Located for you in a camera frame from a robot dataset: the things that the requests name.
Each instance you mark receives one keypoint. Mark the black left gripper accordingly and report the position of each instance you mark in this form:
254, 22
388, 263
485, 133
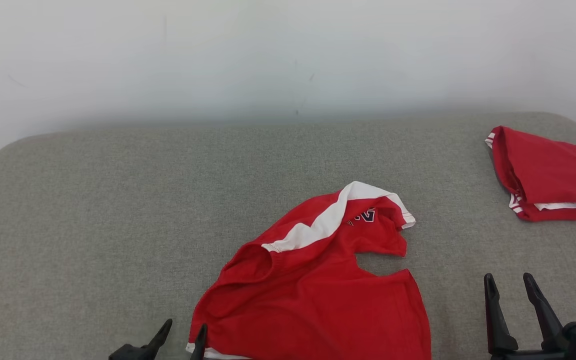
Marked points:
128, 353

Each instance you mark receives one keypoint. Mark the red Bulls basketball jersey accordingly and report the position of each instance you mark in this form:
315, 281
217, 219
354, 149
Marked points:
558, 170

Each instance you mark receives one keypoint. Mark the grey fabric sofa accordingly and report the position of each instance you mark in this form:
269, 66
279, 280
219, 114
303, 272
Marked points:
118, 225

